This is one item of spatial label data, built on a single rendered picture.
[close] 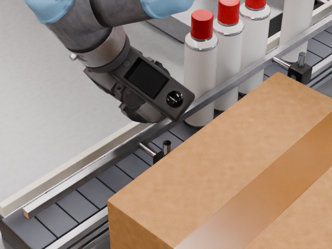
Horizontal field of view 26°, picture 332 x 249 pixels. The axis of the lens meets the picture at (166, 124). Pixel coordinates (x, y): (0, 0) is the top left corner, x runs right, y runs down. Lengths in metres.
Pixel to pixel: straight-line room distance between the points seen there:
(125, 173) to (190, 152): 0.33
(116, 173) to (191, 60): 0.21
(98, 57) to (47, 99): 0.42
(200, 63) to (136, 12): 0.28
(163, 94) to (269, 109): 0.18
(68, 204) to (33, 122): 0.26
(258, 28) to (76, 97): 0.37
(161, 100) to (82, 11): 0.19
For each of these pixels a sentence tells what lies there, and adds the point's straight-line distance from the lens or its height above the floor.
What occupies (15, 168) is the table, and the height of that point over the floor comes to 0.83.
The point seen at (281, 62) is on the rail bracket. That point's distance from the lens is 1.21.
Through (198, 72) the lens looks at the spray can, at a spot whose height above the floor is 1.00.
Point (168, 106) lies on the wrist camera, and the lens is 0.97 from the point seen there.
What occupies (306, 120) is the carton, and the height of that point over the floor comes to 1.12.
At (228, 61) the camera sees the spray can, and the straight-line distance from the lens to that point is 1.15.
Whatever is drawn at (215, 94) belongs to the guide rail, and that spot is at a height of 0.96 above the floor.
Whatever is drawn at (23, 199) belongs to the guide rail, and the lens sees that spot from 1.05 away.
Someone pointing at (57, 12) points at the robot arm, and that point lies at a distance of 0.86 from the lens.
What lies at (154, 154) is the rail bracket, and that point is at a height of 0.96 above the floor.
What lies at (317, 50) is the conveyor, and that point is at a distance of 1.39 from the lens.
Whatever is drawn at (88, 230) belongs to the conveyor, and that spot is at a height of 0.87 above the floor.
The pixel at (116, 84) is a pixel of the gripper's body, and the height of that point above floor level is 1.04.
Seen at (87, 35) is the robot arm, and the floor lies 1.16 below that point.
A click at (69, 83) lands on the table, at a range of 1.37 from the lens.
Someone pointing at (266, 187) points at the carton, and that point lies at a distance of 0.76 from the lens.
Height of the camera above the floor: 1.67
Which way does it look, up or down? 42 degrees down
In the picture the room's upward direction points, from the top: straight up
